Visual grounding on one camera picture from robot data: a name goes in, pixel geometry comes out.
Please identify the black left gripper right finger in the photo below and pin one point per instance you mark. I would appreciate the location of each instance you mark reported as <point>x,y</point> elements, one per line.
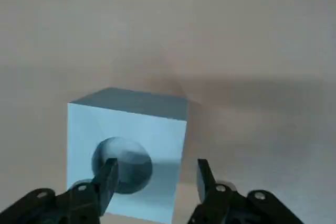
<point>218,205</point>

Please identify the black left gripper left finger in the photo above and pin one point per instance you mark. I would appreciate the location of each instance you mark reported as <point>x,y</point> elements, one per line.
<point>86,200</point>

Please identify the grey block with round hole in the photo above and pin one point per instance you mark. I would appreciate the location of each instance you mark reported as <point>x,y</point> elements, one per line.
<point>126,124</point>

